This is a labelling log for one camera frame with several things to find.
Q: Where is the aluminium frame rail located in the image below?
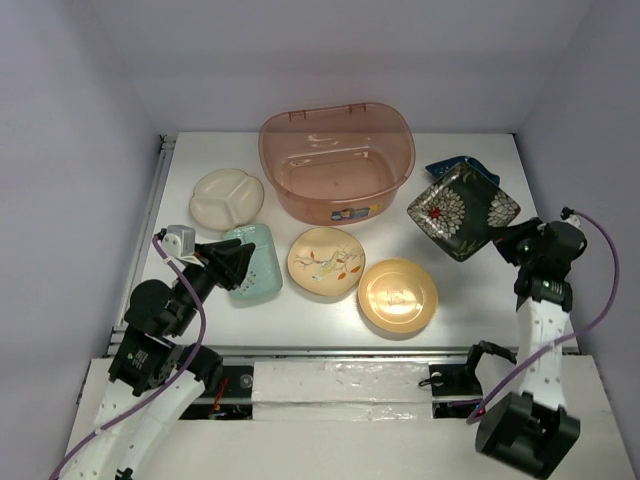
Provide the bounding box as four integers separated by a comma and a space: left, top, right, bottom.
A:
103, 133, 178, 358

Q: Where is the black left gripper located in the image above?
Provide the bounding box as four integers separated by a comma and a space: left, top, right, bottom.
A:
170, 237, 255, 333

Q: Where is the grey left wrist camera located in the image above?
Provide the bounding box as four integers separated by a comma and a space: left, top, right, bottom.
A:
161, 225, 196, 259

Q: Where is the black floral square plate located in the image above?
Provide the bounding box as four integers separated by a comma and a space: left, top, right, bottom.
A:
407, 161, 521, 262

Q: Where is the blue yellow bin label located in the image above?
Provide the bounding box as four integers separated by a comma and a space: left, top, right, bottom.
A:
331, 203, 383, 222

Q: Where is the beige bird-painted plate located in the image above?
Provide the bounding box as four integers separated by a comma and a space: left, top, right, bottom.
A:
287, 227, 366, 297

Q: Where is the cream three-section plate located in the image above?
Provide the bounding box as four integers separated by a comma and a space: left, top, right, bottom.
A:
189, 169, 264, 231

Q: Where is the dark blue leaf-shaped dish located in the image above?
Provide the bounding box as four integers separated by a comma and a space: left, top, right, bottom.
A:
425, 156, 500, 186

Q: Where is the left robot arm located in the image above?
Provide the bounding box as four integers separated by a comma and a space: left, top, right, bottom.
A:
51, 225, 255, 479

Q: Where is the orange round bear plate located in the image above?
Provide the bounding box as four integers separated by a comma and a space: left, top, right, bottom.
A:
358, 258, 439, 335

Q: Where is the light teal divided tray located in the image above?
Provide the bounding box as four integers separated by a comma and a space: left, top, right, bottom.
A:
222, 224, 283, 301

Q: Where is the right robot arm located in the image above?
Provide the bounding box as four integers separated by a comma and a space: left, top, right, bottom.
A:
467, 212, 588, 479

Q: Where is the pink translucent plastic bin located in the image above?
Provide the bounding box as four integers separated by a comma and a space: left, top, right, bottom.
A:
258, 102, 416, 226

